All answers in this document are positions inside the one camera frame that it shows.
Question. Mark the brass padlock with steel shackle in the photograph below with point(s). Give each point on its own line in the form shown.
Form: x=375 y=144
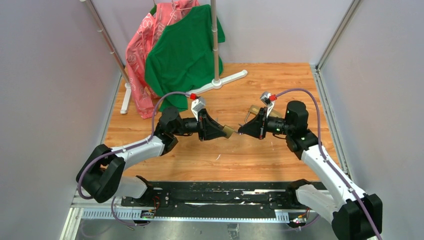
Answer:
x=255 y=110

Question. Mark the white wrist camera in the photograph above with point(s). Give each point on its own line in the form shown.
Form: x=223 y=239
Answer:
x=269 y=100
x=197 y=105

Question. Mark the pink patterned garment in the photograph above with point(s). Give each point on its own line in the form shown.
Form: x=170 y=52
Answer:
x=147 y=35

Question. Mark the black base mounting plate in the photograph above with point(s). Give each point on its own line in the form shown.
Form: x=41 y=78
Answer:
x=221 y=201

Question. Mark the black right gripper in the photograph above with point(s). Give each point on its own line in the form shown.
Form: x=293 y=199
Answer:
x=255 y=128

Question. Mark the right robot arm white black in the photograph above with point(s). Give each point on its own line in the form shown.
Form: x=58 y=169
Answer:
x=352 y=213

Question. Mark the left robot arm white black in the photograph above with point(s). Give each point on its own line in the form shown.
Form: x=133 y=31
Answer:
x=102 y=174

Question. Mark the green t-shirt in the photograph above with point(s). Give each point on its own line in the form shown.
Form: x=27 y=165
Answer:
x=182 y=60

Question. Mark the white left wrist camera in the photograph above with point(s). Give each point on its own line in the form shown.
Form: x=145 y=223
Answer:
x=197 y=105

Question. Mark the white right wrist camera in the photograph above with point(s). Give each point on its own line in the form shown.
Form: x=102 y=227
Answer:
x=269 y=100

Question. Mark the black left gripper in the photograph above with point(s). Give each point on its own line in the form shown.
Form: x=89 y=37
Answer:
x=207 y=128

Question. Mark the white clothes rack stand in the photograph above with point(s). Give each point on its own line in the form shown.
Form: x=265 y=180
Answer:
x=216 y=83

